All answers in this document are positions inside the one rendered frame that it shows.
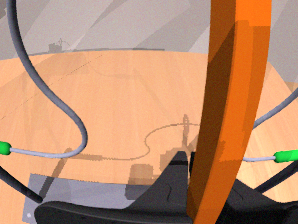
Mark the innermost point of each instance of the orange handle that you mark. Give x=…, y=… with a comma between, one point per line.
x=238, y=46

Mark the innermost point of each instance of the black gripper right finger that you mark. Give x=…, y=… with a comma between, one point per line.
x=246, y=205

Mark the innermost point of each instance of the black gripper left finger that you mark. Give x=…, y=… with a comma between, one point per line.
x=163, y=203

